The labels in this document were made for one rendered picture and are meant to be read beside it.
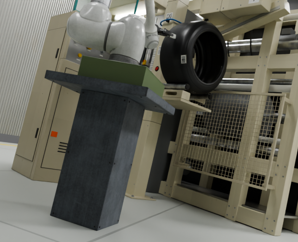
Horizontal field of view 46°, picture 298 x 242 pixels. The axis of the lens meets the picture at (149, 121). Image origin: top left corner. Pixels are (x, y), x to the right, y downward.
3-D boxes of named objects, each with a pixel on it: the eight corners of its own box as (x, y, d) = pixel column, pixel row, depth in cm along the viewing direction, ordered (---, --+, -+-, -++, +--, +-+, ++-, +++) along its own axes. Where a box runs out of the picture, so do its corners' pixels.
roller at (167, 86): (153, 89, 278) (152, 83, 276) (157, 87, 280) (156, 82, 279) (186, 90, 252) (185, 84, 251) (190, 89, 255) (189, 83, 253)
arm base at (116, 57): (142, 70, 164) (145, 59, 165) (99, 61, 168) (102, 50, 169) (149, 80, 182) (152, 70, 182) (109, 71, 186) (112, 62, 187)
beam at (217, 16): (197, 14, 305) (201, -2, 307) (214, 26, 323) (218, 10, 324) (260, 4, 260) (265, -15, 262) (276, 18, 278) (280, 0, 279)
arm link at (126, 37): (139, 59, 168) (151, 17, 170) (103, 50, 168) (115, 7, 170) (140, 67, 184) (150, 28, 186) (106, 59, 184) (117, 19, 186)
